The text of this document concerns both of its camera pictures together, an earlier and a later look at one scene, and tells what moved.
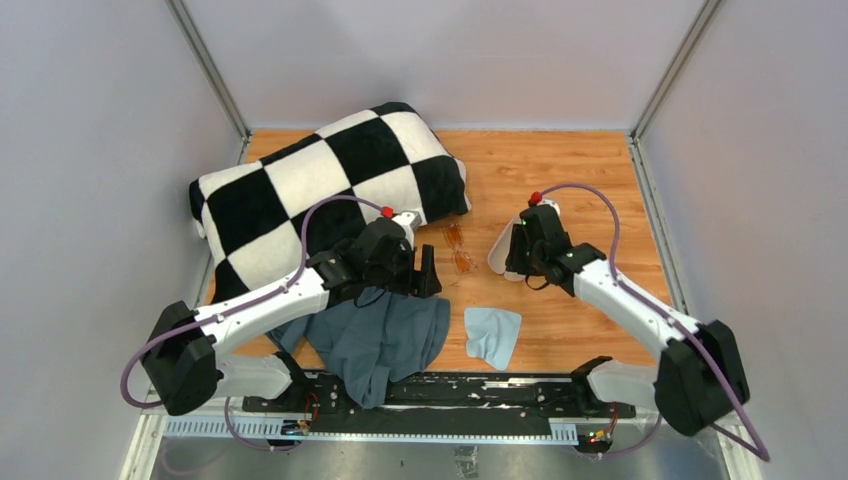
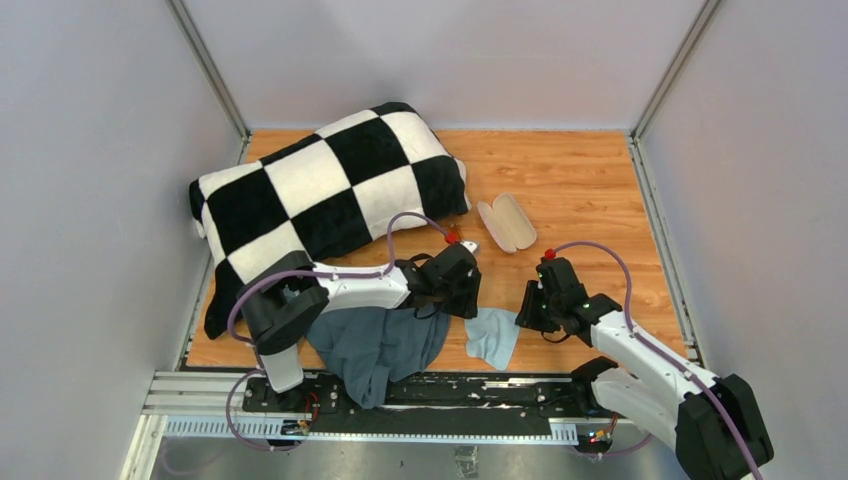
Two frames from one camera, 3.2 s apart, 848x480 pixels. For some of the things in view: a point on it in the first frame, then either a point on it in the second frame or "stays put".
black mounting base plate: [454, 406] stays put
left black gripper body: [397, 276] to [458, 300]
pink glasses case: [498, 252] to [507, 223]
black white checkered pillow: [263, 220] stays put
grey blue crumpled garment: [372, 338] stays put
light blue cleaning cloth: [491, 334] stays put
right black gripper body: [524, 258] to [541, 312]
